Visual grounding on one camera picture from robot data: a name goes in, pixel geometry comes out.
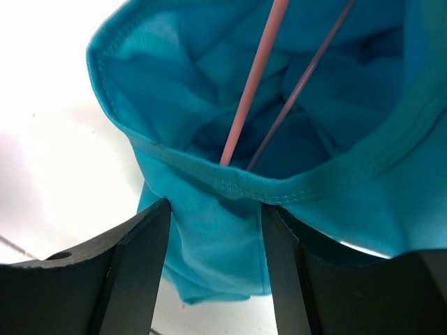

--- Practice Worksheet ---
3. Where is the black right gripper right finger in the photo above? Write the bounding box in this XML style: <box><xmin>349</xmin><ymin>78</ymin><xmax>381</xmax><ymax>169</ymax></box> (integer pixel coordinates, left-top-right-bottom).
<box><xmin>261</xmin><ymin>205</ymin><xmax>446</xmax><ymax>334</ymax></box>

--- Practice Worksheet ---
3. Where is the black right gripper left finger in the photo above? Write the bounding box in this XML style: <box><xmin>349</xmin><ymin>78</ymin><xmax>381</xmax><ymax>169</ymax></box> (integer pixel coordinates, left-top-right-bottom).
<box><xmin>1</xmin><ymin>200</ymin><xmax>171</xmax><ymax>334</ymax></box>

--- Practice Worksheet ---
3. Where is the teal t shirt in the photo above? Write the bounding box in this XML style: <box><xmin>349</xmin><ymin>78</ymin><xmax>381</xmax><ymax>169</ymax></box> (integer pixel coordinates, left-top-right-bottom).
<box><xmin>87</xmin><ymin>1</ymin><xmax>446</xmax><ymax>304</ymax></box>

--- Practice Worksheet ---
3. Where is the pink wire hanger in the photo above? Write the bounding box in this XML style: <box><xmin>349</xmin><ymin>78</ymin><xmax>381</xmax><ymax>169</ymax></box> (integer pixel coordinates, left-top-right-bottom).
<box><xmin>219</xmin><ymin>0</ymin><xmax>355</xmax><ymax>171</ymax></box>

